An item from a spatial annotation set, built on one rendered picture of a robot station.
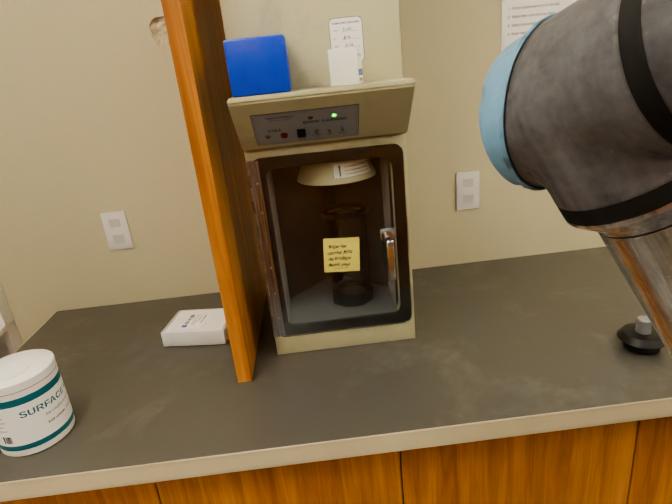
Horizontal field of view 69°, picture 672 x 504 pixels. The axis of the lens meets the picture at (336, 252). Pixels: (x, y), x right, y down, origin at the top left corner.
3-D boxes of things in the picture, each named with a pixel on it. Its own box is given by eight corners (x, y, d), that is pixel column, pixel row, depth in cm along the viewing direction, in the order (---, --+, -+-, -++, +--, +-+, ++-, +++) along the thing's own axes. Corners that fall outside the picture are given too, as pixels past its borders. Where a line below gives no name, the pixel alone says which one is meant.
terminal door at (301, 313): (277, 336, 111) (248, 159, 97) (411, 320, 111) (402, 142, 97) (277, 338, 110) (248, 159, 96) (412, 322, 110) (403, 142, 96)
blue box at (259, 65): (239, 95, 92) (230, 43, 89) (292, 89, 92) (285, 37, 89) (232, 98, 83) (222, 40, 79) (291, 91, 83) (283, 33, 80)
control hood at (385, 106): (242, 149, 96) (233, 95, 93) (406, 131, 97) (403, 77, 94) (235, 159, 85) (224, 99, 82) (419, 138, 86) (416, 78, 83)
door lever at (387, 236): (395, 271, 106) (383, 272, 106) (392, 229, 103) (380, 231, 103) (399, 281, 101) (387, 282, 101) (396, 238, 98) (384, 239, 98)
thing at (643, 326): (606, 337, 106) (609, 310, 103) (648, 332, 106) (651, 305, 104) (633, 361, 97) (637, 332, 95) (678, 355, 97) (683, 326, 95)
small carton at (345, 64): (336, 85, 91) (333, 50, 89) (363, 82, 90) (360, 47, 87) (331, 86, 86) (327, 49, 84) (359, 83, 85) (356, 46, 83)
